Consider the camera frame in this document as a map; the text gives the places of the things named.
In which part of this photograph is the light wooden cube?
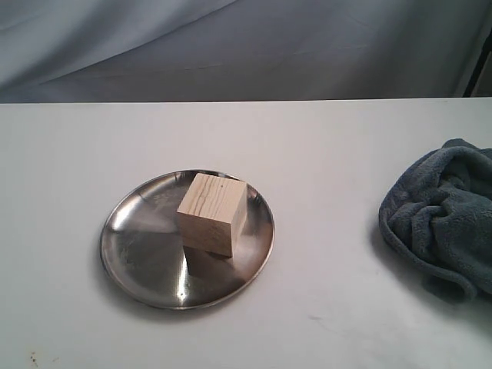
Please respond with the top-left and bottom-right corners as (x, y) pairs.
(177, 173), (248, 258)

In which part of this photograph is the blue fleece towel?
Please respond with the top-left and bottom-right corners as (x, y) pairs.
(378, 138), (491, 302)

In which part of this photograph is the round stainless steel plate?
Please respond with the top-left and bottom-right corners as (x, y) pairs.
(99, 169), (275, 311)

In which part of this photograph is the grey backdrop cloth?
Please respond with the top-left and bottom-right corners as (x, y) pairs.
(1, 1), (491, 103)

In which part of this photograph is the black stand pole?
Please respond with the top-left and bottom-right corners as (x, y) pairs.
(462, 32), (492, 98)

